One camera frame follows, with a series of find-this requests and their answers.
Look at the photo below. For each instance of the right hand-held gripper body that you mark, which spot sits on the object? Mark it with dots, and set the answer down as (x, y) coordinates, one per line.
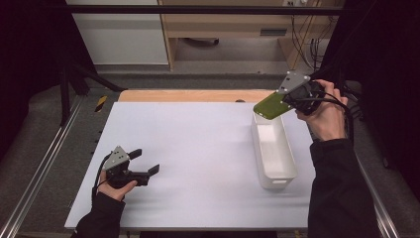
(302, 94)

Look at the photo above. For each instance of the grey desk label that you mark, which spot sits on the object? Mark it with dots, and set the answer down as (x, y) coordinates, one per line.
(273, 32)

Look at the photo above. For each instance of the wooden desk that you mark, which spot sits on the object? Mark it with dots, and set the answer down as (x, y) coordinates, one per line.
(228, 24)

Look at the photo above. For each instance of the black object under desk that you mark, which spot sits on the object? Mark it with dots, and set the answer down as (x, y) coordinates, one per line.
(201, 41)

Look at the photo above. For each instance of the white cabinet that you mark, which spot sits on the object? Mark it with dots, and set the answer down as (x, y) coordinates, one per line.
(122, 39)

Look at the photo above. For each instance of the aluminium rail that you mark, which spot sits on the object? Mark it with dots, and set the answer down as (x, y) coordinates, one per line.
(384, 214)
(39, 168)

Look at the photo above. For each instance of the white table board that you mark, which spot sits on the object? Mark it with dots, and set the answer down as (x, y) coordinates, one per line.
(198, 139)

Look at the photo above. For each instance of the person's left hand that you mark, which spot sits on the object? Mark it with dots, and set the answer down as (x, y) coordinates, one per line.
(114, 191)

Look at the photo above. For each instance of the yellow black striped tape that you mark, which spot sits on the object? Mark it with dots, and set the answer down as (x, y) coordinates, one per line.
(101, 103)

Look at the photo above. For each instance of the black horizontal frame bar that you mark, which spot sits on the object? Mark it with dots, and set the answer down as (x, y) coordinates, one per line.
(198, 10)

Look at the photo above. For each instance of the green phone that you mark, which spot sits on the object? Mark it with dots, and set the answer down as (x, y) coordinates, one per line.
(271, 107)

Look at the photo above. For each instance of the white plastic bin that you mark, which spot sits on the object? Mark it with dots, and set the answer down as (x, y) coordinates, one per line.
(274, 155)

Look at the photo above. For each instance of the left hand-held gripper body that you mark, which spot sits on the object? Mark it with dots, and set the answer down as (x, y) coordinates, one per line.
(124, 175)

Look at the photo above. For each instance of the wooden table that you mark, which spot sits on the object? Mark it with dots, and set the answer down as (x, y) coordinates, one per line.
(198, 95)

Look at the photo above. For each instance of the person's right hand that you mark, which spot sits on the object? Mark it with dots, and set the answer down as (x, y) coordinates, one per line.
(327, 115)

